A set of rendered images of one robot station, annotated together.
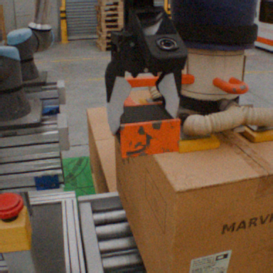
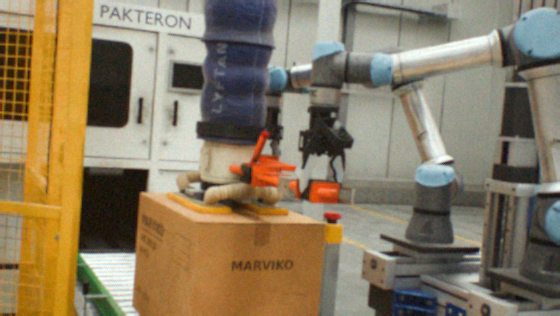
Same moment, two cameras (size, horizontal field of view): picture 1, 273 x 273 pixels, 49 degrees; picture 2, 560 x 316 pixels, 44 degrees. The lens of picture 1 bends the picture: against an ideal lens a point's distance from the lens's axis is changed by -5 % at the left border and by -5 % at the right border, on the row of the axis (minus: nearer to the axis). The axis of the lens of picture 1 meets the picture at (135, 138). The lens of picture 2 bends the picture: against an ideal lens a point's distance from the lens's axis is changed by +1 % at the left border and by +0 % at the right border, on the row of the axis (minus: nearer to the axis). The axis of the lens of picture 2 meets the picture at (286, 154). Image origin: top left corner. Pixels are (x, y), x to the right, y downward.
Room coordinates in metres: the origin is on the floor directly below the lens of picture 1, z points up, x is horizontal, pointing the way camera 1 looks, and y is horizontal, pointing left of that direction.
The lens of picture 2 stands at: (2.98, -0.48, 1.38)
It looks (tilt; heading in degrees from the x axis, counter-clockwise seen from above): 3 degrees down; 168
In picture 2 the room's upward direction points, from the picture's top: 5 degrees clockwise
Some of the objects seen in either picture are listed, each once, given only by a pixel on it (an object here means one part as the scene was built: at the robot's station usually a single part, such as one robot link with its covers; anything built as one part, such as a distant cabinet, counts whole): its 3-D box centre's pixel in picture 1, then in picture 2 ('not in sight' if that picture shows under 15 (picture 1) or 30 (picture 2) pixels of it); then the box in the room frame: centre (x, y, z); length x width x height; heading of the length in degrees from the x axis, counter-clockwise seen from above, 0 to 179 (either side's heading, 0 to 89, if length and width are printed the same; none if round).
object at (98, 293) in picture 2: not in sight; (76, 273); (-0.27, -0.71, 0.60); 1.60 x 0.10 x 0.09; 13
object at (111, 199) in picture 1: (156, 193); not in sight; (1.15, -0.09, 0.58); 0.70 x 0.03 x 0.06; 103
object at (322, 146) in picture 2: not in sight; (320, 131); (1.35, -0.05, 1.36); 0.09 x 0.08 x 0.12; 14
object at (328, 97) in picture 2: not in sight; (323, 98); (1.36, -0.05, 1.44); 0.08 x 0.08 x 0.05
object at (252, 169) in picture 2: not in sight; (260, 174); (1.03, -0.13, 1.21); 0.10 x 0.08 x 0.06; 104
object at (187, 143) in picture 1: (173, 114); (253, 199); (0.77, -0.10, 1.11); 0.34 x 0.10 x 0.05; 14
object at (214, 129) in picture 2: (210, 28); (232, 130); (0.79, -0.19, 1.33); 0.23 x 0.23 x 0.04
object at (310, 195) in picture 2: not in sight; (316, 190); (1.38, -0.05, 1.21); 0.08 x 0.07 x 0.05; 14
